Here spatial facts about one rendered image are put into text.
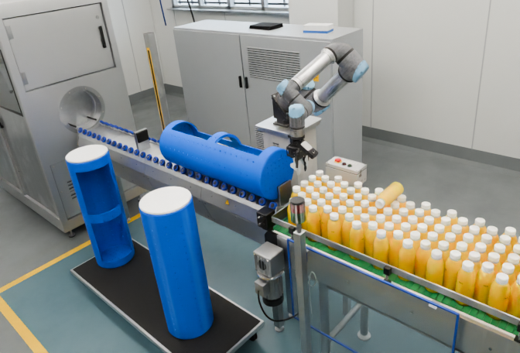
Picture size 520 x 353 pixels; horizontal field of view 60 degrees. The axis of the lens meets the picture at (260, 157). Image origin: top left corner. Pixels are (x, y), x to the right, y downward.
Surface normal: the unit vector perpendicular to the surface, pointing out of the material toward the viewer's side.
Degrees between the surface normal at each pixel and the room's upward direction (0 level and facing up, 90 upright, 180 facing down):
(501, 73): 90
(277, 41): 90
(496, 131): 90
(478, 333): 90
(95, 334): 0
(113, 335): 0
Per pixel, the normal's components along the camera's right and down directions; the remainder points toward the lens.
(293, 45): -0.67, 0.37
